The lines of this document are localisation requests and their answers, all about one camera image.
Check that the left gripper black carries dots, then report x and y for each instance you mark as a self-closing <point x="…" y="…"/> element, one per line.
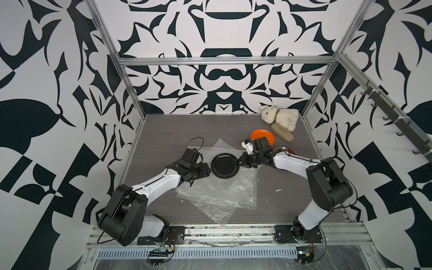
<point x="205" y="171"/>

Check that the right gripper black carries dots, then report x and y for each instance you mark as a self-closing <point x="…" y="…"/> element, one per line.
<point x="244" y="160"/>

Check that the orange bubble plate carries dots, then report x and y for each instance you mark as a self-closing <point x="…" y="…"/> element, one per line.
<point x="259" y="133"/>

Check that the clear bubble wrap sheet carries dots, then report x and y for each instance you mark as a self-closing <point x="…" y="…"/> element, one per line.
<point x="235" y="192"/>
<point x="185" y="189"/>
<point x="219" y="213"/>

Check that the red floral dinner plate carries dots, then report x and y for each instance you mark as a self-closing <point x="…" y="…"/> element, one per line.
<point x="282" y="149"/>

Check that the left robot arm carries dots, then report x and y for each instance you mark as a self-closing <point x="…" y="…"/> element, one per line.
<point x="124" y="218"/>

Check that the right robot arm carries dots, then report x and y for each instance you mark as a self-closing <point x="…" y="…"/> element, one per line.
<point x="328" y="185"/>

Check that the tan wooden brush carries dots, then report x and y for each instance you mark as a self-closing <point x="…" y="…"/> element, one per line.
<point x="282" y="132"/>

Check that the white plush bunny toy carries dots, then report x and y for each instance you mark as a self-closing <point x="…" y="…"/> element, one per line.
<point x="285" y="117"/>

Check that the left electronics board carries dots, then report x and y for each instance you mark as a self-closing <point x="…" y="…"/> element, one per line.
<point x="160" y="256"/>

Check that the electronics board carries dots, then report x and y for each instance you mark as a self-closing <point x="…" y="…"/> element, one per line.
<point x="160" y="256"/>
<point x="304" y="255"/>

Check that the right electronics board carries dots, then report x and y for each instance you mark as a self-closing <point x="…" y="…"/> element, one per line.
<point x="304" y="255"/>

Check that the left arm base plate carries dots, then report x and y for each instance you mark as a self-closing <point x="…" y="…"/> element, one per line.
<point x="170" y="235"/>

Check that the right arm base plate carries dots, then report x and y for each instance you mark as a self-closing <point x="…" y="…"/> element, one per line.
<point x="296" y="234"/>

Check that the aluminium frame rail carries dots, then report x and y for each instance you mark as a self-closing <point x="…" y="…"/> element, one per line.
<point x="225" y="60"/>

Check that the black wall hook rail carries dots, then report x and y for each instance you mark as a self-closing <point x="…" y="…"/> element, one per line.
<point x="393" y="114"/>

